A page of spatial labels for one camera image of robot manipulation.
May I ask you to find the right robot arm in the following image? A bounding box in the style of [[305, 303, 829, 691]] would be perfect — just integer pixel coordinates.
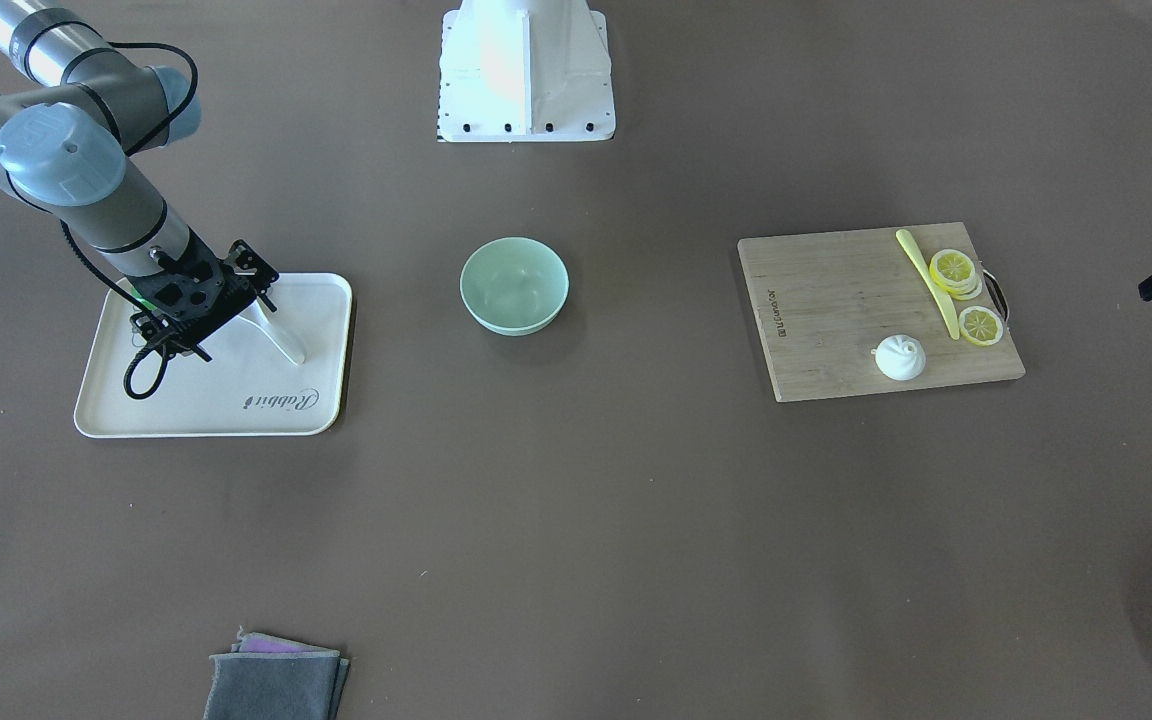
[[0, 1, 279, 359]]

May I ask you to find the yellow plastic knife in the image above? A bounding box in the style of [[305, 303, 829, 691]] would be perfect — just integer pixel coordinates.
[[895, 228, 961, 340]]

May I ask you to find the grey folded cloth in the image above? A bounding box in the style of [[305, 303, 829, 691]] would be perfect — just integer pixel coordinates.
[[204, 632, 351, 719]]

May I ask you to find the single lemon slice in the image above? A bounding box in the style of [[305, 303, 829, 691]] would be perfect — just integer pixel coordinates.
[[957, 305, 1006, 347]]

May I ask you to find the mint green bowl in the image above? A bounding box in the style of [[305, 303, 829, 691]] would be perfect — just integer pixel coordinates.
[[460, 237, 570, 338]]

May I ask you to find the white ceramic spoon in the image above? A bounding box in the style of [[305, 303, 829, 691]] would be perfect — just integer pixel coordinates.
[[236, 300, 306, 366]]

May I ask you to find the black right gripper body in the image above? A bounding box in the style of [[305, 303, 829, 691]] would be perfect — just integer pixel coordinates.
[[131, 234, 279, 359]]

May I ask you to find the cream rabbit tray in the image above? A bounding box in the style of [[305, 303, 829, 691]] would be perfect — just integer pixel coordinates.
[[73, 273, 353, 438]]

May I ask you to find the lemon slice stack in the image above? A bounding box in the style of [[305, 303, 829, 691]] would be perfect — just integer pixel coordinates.
[[929, 249, 983, 302]]

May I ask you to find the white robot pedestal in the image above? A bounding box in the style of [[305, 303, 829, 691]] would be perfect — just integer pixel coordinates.
[[435, 1, 617, 143]]

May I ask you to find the white steamed bun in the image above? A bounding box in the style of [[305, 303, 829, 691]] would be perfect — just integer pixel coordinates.
[[870, 334, 927, 382]]

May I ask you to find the bamboo cutting board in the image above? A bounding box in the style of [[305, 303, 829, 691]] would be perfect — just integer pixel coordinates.
[[737, 227, 1026, 402]]

